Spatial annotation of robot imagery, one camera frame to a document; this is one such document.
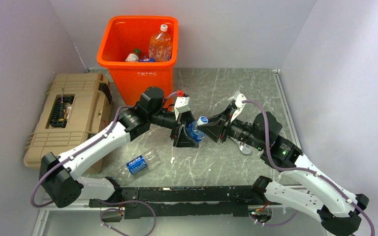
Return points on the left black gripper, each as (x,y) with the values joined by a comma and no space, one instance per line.
(180,139)

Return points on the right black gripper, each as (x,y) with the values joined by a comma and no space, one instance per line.
(215,124)

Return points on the blue label bottle white cap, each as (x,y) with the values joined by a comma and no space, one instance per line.
(193,130)

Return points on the blue label water bottle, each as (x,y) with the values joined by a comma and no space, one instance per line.
(139,166)

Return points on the large orange juice bottle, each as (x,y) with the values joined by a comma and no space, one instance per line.
(161,44)

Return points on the brown tea bottle green cap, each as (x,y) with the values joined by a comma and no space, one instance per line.
(133,56)

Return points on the pepsi bottle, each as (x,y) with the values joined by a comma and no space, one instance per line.
(147,59)

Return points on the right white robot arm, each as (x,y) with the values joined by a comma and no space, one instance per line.
(339,211)

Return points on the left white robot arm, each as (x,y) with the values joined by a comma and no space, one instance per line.
(61,176)

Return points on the orange plastic bin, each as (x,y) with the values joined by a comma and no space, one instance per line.
(122,35)

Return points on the tan tool case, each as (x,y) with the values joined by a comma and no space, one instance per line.
(77,106)

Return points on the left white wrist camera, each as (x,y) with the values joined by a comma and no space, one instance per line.
(181,104)

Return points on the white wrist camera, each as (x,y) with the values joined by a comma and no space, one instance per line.
(181,104)
(236,102)

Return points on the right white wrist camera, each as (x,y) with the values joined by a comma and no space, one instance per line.
(236,102)

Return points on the adjustable wrench red handle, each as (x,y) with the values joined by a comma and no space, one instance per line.
(245,150)

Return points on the black base frame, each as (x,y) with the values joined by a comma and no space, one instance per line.
(138,202)

